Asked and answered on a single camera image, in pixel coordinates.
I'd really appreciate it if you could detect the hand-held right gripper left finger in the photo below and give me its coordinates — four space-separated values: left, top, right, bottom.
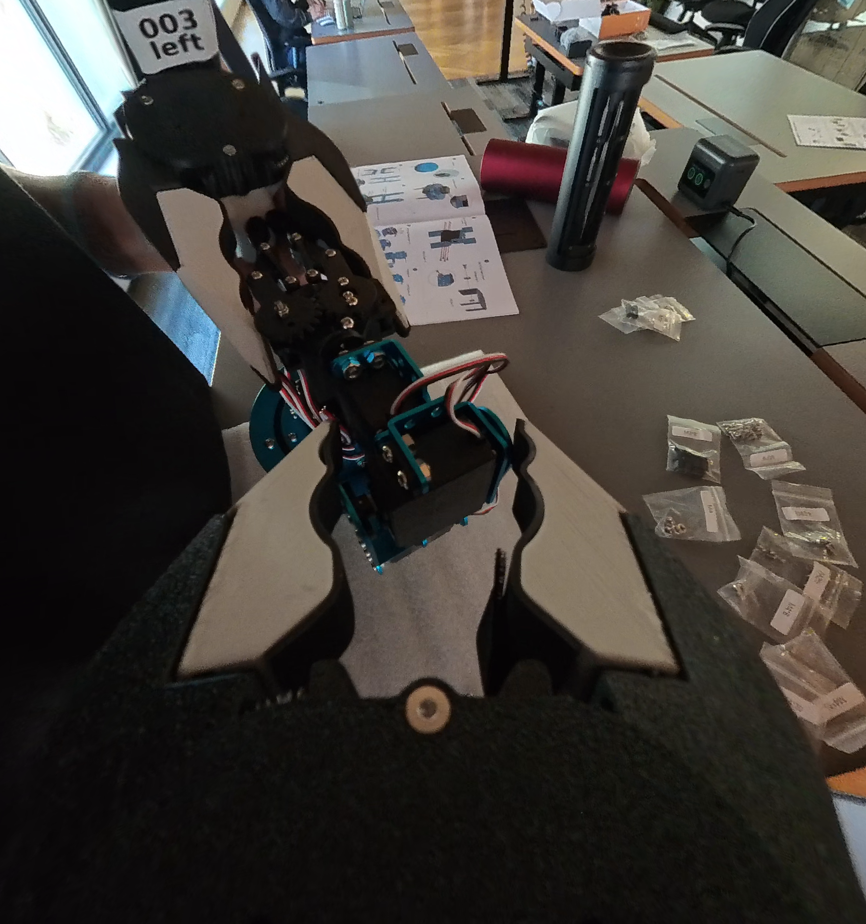
178 426 354 680

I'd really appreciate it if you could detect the pile of small parts bags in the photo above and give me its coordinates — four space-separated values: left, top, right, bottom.
643 415 866 752

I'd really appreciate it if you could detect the blue toy robot arm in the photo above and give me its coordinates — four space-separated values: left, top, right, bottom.
246 335 535 578

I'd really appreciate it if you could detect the beige office table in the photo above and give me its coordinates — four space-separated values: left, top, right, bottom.
635 51 866 196

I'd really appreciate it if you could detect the small clear parts bag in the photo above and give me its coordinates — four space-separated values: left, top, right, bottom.
599 294 697 342

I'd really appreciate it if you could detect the dark grey desk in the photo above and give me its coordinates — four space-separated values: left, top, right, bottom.
209 29 866 752

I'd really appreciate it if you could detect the black cylindrical flask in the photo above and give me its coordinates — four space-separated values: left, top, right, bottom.
546 39 659 275

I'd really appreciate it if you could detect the orange cardboard sleeve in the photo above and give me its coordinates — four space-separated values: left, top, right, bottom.
826 758 866 807

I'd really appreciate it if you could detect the small black box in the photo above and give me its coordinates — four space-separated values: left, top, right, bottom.
676 135 762 215

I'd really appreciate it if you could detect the cluttered office desk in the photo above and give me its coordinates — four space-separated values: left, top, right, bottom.
517 0 694 88

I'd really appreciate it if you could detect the large window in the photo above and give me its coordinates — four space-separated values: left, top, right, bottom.
0 0 116 174

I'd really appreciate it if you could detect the red tube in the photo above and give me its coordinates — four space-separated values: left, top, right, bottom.
479 138 643 215

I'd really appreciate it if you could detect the white plastic bag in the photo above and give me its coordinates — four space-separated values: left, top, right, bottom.
527 104 658 167

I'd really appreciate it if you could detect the red white black servo cable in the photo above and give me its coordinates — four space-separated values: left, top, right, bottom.
282 351 513 466

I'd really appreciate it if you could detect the printed instruction sheet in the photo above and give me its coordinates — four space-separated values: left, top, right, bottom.
354 152 523 326

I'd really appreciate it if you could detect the white paper sheet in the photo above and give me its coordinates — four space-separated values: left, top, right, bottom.
787 113 866 153

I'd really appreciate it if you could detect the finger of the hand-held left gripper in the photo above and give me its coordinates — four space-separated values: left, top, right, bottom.
156 188 282 384
279 154 408 333

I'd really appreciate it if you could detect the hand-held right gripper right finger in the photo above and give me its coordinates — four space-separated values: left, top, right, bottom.
479 419 682 680

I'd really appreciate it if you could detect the black desk panel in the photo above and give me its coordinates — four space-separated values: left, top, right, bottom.
693 210 866 352

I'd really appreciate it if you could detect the person's left forearm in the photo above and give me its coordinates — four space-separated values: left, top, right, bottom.
7 167 174 278

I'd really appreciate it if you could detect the white foam sheet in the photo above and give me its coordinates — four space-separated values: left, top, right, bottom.
224 354 549 708

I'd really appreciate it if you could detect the black power cable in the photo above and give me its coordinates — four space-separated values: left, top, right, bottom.
719 207 788 275

